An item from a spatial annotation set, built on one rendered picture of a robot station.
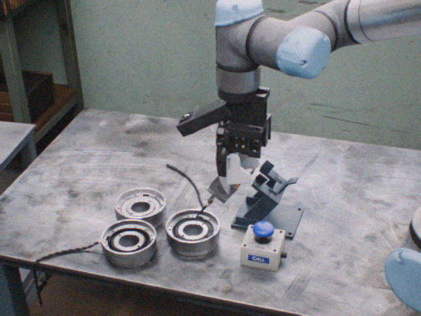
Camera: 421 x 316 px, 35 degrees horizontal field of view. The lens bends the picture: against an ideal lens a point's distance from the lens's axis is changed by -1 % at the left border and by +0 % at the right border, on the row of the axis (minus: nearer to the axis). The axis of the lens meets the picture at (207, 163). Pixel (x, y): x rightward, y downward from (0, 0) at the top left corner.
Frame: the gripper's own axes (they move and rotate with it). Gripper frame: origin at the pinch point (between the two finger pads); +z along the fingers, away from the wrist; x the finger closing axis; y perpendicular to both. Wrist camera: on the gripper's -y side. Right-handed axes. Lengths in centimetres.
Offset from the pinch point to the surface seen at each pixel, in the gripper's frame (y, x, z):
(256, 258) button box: 7.8, -7.3, 10.5
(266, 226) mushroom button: 8.7, -3.7, 5.6
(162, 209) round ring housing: -13.6, -0.2, 9.2
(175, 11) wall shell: -73, 154, 27
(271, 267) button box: 10.7, -7.1, 12.2
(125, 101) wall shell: -101, 153, 73
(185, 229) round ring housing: -7.8, -2.6, 11.0
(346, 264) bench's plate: 23.5, -1.1, 13.1
